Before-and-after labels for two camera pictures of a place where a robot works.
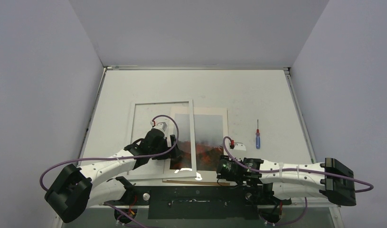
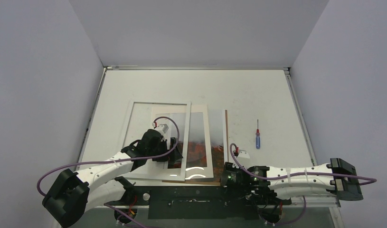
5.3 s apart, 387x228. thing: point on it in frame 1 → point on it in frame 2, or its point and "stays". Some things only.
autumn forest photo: [209, 142] stays
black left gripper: [175, 154] stays
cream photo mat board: [197, 110] → [198, 172]
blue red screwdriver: [258, 137] stays
